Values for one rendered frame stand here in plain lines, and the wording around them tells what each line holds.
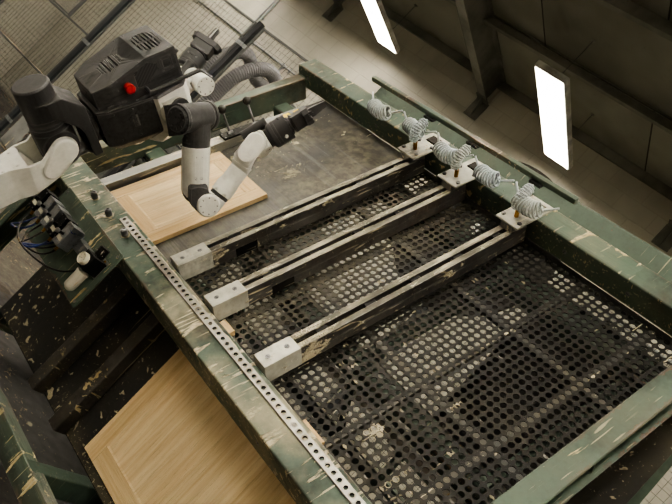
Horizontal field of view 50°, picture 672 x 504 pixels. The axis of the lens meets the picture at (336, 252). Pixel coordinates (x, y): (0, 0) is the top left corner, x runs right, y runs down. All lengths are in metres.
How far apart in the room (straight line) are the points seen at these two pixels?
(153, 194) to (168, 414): 0.86
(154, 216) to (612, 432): 1.70
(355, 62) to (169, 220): 6.77
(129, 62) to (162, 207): 0.64
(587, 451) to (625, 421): 0.16
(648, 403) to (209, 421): 1.29
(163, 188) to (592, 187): 5.73
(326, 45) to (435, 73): 1.55
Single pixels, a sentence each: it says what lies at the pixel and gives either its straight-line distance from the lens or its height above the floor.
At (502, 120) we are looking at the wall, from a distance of 8.38.
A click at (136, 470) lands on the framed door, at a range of 2.49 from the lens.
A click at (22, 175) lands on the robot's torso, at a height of 0.81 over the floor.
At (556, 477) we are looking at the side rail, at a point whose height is 1.26.
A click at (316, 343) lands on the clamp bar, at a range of 2.14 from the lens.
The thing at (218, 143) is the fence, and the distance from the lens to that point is 3.05.
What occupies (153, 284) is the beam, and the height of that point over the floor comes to 0.83.
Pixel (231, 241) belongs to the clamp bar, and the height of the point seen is 1.10.
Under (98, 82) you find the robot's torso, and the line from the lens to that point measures 2.37.
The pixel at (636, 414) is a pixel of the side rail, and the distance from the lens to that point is 2.14.
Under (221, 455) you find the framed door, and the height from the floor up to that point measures 0.61.
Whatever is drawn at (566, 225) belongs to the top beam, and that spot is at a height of 1.93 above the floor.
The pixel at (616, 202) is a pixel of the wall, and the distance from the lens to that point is 7.85.
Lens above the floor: 1.20
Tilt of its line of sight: 3 degrees up
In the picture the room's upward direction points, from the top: 44 degrees clockwise
